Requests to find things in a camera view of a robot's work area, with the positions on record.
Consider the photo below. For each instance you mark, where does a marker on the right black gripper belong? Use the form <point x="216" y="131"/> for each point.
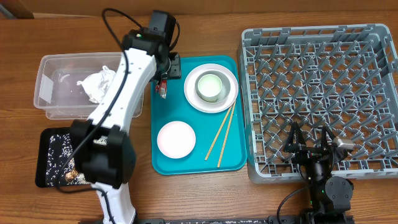
<point x="306" y="152"/>

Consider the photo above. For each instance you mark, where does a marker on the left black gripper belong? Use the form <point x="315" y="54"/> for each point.
<point x="175" y="69"/>

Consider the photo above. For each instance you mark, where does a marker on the red snack wrapper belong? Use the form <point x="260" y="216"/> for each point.
<point x="161" y="88"/>

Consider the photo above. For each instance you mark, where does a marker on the small white plate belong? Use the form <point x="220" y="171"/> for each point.
<point x="176" y="139"/>

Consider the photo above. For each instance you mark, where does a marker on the white napkin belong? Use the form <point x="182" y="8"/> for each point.
<point x="97" y="84"/>

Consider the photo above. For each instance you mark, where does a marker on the pile of white rice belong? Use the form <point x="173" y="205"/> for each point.
<point x="59" y="151"/>

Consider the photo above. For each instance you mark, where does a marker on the brown food piece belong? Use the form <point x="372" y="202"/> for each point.
<point x="70" y="176"/>

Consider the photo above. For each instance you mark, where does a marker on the grey bowl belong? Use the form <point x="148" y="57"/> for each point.
<point x="225" y="84"/>

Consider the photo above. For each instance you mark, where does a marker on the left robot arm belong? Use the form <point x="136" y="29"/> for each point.
<point x="102" y="149"/>

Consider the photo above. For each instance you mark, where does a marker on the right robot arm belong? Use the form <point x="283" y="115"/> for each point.
<point x="330" y="195"/>

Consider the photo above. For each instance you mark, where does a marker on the grey dishwasher rack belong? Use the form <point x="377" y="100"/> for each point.
<point x="343" y="77"/>

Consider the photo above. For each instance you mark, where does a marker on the large white plate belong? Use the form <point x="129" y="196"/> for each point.
<point x="199" y="104"/>

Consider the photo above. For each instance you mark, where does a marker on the pale green cup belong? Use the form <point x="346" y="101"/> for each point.
<point x="209" y="87"/>

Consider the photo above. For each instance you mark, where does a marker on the teal serving tray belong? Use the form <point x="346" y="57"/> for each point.
<point x="205" y="125"/>

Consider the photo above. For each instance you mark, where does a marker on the left wooden chopstick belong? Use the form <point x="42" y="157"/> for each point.
<point x="217" y="134"/>

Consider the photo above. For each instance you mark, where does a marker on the clear plastic storage bin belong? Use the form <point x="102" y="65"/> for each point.
<point x="56" y="88"/>

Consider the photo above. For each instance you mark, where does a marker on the black plastic tray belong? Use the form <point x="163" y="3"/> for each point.
<point x="43" y="150"/>

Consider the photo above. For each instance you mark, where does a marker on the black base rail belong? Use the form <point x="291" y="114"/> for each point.
<point x="217" y="221"/>

